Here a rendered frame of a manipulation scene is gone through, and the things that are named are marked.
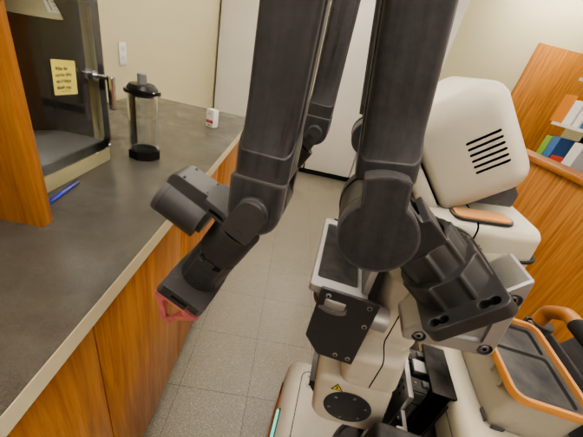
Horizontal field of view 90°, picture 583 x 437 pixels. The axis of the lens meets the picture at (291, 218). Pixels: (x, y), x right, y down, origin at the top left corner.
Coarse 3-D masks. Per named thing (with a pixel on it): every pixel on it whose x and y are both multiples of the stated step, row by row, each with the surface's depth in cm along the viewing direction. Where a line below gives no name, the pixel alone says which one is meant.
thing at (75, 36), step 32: (32, 0) 58; (64, 0) 65; (96, 0) 74; (32, 32) 59; (64, 32) 67; (96, 32) 76; (32, 64) 60; (96, 64) 79; (32, 96) 62; (64, 96) 70; (96, 96) 81; (64, 128) 72; (96, 128) 84; (64, 160) 75
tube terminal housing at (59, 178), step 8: (104, 152) 92; (80, 160) 82; (88, 160) 86; (96, 160) 89; (104, 160) 93; (64, 168) 77; (72, 168) 80; (80, 168) 83; (88, 168) 86; (48, 176) 72; (56, 176) 75; (64, 176) 77; (72, 176) 80; (48, 184) 72; (56, 184) 75
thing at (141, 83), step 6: (138, 78) 90; (144, 78) 91; (132, 84) 89; (138, 84) 90; (144, 84) 91; (150, 84) 94; (138, 90) 89; (144, 90) 90; (150, 90) 91; (156, 90) 93
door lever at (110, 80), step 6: (96, 72) 79; (96, 78) 80; (102, 78) 79; (108, 78) 78; (114, 78) 79; (108, 84) 79; (114, 84) 80; (108, 90) 80; (114, 90) 80; (108, 96) 81; (114, 96) 81; (108, 102) 82; (114, 102) 82; (114, 108) 82
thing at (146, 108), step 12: (132, 96) 90; (144, 96) 90; (156, 96) 92; (132, 108) 92; (144, 108) 92; (156, 108) 95; (132, 120) 94; (144, 120) 94; (156, 120) 97; (132, 132) 96; (144, 132) 96; (156, 132) 99; (132, 144) 98; (144, 144) 98; (156, 144) 101
